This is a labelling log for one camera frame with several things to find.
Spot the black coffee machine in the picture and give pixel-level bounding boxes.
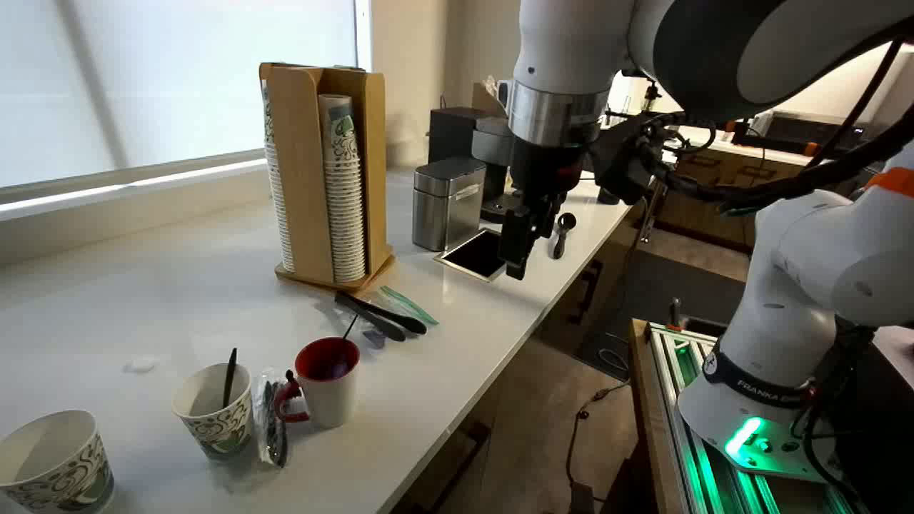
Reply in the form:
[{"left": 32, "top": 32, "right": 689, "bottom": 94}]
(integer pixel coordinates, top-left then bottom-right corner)
[{"left": 426, "top": 107, "right": 510, "bottom": 204}]

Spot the patterned paper coffee cup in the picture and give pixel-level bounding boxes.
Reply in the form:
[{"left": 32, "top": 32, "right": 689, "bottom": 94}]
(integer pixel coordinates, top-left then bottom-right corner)
[
  {"left": 0, "top": 409, "right": 116, "bottom": 514},
  {"left": 173, "top": 361, "right": 256, "bottom": 464}
]

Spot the black plastic spoon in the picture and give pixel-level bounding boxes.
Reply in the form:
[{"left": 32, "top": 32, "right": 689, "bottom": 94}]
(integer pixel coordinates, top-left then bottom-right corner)
[{"left": 219, "top": 347, "right": 240, "bottom": 412}]

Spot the stainless steel bin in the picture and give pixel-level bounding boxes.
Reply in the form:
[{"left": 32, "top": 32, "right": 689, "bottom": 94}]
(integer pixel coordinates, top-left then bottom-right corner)
[{"left": 409, "top": 155, "right": 487, "bottom": 255}]

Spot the orange strap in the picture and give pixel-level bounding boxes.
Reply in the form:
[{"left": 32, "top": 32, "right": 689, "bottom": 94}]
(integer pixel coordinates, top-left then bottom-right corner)
[{"left": 866, "top": 165, "right": 914, "bottom": 201}]

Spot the wooden cup dispenser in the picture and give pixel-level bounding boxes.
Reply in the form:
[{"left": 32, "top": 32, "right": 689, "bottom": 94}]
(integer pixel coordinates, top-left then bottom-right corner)
[{"left": 256, "top": 60, "right": 396, "bottom": 294}]

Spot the zip bag with teal edge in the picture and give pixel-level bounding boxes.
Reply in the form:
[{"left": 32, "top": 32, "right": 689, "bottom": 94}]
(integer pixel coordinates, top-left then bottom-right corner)
[{"left": 317, "top": 284, "right": 442, "bottom": 352}]

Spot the clear bag of black cutlery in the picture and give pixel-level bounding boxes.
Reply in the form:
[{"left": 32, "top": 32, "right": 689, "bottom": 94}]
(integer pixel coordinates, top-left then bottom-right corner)
[{"left": 250, "top": 367, "right": 295, "bottom": 471}]

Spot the brown wooden shelf unit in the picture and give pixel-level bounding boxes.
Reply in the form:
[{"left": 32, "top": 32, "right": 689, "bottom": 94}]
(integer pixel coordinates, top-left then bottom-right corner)
[{"left": 655, "top": 125, "right": 830, "bottom": 252}]

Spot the aluminium robot mounting table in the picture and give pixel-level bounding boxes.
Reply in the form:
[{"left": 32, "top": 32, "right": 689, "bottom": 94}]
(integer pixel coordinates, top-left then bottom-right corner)
[{"left": 629, "top": 317, "right": 859, "bottom": 514}]

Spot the loose black plastic utensil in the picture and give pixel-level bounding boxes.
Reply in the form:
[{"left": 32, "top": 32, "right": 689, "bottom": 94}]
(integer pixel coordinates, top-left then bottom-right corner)
[
  {"left": 330, "top": 298, "right": 412, "bottom": 342},
  {"left": 333, "top": 292, "right": 427, "bottom": 338}
]

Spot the window with white blind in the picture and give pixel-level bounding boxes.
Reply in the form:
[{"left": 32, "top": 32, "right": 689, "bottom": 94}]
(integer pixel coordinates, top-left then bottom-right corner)
[{"left": 0, "top": 0, "right": 370, "bottom": 205}]

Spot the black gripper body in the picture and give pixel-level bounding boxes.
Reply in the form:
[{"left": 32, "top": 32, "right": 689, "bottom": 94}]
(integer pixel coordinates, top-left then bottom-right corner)
[{"left": 509, "top": 141, "right": 586, "bottom": 231}]

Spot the stack of patterned paper cups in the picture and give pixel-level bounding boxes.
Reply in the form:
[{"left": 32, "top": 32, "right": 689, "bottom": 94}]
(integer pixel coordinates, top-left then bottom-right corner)
[
  {"left": 317, "top": 91, "right": 369, "bottom": 287},
  {"left": 259, "top": 82, "right": 295, "bottom": 275}
]

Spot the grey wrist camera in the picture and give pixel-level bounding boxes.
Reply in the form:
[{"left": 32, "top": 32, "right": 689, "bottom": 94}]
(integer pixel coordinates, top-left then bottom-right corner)
[{"left": 469, "top": 115, "right": 520, "bottom": 170}]

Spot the black cable bundle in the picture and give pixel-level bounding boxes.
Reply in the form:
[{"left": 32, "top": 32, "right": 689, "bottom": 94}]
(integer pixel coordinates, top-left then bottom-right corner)
[{"left": 587, "top": 37, "right": 914, "bottom": 218}]

